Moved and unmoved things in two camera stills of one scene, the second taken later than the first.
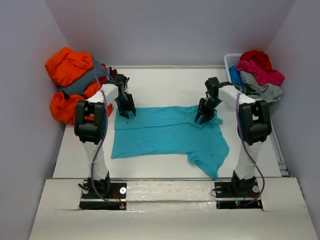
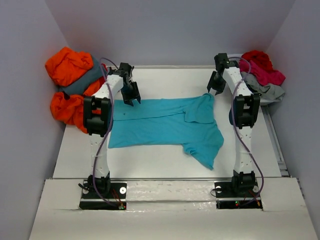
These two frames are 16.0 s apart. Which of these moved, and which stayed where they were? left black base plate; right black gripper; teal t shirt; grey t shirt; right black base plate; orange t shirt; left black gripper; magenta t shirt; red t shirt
Moved: right black gripper; left black gripper; teal t shirt
Stayed: magenta t shirt; right black base plate; red t shirt; grey t shirt; orange t shirt; left black base plate
